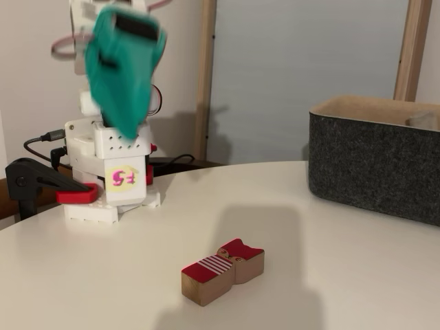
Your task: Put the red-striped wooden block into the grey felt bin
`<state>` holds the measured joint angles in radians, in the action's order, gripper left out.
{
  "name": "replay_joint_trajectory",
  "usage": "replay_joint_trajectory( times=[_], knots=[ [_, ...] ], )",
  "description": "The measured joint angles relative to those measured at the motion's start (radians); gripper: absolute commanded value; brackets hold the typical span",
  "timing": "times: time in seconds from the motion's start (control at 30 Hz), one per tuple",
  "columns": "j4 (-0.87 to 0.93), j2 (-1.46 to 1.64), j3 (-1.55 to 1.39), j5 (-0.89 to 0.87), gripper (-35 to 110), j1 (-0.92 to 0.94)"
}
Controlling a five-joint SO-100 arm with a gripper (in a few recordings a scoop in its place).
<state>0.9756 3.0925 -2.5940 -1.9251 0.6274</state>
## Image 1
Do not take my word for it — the light wooden post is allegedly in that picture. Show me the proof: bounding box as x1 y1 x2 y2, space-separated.
393 0 434 102
193 0 218 162

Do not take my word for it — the black power plug cable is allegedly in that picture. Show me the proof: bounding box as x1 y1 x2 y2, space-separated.
50 146 69 171

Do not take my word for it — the yellow sticker marked F5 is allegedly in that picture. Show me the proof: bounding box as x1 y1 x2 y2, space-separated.
104 166 141 194

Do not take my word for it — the grey braided USB cable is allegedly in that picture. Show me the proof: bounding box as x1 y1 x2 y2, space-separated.
23 129 67 165

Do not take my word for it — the thin black cable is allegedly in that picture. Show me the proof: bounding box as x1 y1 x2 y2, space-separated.
151 153 197 166

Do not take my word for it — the pale beige block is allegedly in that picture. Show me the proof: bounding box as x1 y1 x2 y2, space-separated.
407 110 439 131

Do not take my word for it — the pale grey panel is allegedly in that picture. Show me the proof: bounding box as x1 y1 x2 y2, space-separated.
207 0 410 166

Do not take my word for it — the red cat wooden block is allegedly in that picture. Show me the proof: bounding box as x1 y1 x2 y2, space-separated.
181 237 265 307

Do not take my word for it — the dark grey felt basket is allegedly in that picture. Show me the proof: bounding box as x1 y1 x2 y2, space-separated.
308 95 440 228

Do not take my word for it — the black clamp with red pad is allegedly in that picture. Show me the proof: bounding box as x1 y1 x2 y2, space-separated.
144 142 158 186
5 157 99 221

